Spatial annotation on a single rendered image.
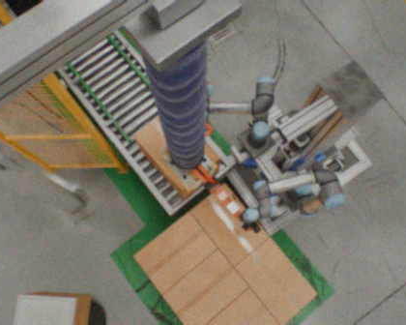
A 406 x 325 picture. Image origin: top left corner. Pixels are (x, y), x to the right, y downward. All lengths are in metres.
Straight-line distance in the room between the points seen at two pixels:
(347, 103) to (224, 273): 1.80
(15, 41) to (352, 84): 1.61
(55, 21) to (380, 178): 3.75
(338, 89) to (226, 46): 2.58
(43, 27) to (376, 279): 3.72
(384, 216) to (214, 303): 1.98
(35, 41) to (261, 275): 2.70
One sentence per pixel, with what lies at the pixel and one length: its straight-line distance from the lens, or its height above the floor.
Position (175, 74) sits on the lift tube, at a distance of 1.30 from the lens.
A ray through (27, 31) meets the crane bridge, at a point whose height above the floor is 3.05.
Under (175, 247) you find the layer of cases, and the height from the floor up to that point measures 0.54.
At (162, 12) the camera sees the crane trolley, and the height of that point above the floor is 2.95.
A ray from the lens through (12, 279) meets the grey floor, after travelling 4.20.
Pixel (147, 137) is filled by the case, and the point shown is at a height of 0.95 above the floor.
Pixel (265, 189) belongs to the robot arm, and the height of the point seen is 1.59.
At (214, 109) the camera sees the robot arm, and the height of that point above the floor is 1.58.
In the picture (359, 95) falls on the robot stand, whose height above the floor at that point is 2.03.
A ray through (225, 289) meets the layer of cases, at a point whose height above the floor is 0.54.
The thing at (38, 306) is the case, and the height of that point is 1.02.
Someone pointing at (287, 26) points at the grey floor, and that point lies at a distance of 4.72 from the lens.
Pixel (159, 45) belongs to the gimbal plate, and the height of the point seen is 2.88.
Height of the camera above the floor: 3.77
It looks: 75 degrees down
